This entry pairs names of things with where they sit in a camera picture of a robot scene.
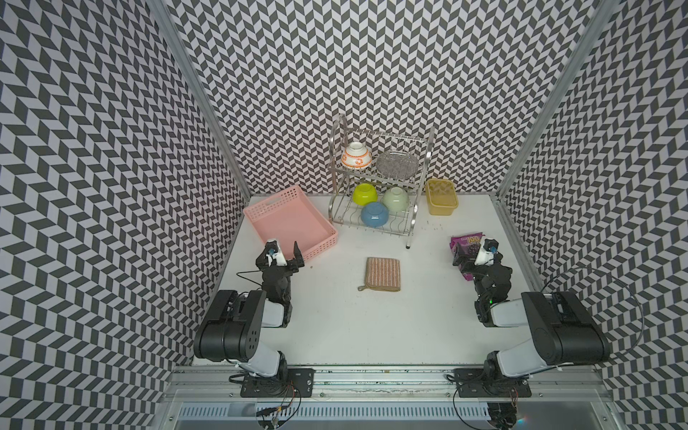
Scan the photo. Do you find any striped brown dishcloth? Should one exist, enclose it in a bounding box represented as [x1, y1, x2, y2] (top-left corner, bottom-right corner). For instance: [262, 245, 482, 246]
[358, 257, 401, 292]

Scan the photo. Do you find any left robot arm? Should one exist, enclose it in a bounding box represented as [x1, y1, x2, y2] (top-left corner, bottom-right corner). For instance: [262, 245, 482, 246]
[193, 240, 305, 383]

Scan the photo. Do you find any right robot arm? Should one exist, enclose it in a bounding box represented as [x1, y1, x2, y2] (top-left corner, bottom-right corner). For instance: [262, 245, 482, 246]
[450, 236, 611, 382]

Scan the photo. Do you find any purple blackcurrant gummy bag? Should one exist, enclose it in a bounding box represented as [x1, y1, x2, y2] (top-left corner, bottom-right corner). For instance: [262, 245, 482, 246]
[450, 232, 484, 281]

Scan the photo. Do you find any pink plastic basket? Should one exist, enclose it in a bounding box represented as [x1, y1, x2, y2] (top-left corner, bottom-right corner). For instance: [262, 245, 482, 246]
[243, 186, 339, 262]

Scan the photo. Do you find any yellow plastic container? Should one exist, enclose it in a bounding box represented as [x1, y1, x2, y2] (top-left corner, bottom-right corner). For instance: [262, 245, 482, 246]
[426, 178, 458, 216]

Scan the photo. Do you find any pale green bowl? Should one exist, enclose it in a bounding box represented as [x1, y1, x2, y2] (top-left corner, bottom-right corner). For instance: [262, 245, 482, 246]
[382, 186, 410, 213]

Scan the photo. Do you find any blue bowl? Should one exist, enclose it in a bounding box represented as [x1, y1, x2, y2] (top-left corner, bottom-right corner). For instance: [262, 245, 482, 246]
[360, 202, 390, 229]

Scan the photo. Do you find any lime green bowl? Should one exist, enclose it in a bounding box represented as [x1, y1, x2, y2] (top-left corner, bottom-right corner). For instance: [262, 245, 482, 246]
[352, 183, 378, 207]

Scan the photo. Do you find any silver metal dish rack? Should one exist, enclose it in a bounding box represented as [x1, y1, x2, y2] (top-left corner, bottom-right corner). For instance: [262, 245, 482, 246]
[328, 115, 436, 249]

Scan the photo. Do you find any grey patterned plate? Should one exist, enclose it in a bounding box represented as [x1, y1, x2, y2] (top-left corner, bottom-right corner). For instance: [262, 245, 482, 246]
[376, 150, 419, 181]

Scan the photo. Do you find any white orange patterned bowl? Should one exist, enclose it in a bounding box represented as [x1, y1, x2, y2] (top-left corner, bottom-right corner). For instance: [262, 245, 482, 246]
[341, 142, 373, 170]

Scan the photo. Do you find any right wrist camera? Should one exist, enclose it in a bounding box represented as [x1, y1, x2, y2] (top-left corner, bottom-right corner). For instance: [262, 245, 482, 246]
[475, 236, 495, 266]

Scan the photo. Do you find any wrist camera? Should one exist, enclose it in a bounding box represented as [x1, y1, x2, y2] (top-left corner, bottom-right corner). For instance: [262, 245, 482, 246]
[475, 236, 495, 266]
[271, 239, 287, 267]

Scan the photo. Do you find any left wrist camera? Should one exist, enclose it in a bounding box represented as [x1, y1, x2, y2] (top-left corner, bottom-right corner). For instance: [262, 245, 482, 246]
[271, 239, 287, 267]

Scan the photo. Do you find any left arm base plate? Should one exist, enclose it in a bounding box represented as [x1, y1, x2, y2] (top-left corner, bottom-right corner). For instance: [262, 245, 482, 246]
[240, 367, 315, 399]

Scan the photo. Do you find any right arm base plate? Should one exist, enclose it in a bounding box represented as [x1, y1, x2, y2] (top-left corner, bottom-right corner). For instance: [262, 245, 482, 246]
[453, 367, 532, 399]

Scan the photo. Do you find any aluminium front rail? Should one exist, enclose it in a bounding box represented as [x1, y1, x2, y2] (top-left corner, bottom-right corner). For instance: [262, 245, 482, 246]
[161, 365, 612, 403]

